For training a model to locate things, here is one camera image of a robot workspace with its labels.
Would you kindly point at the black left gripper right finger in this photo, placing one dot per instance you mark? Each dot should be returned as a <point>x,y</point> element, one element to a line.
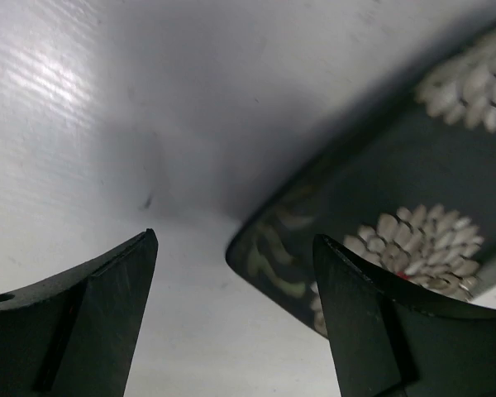
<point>390,337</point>

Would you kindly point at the black floral square plate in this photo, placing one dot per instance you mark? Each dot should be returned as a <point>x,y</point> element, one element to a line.
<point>409,184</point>

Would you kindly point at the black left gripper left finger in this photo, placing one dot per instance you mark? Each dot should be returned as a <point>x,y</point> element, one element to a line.
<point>75,333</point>

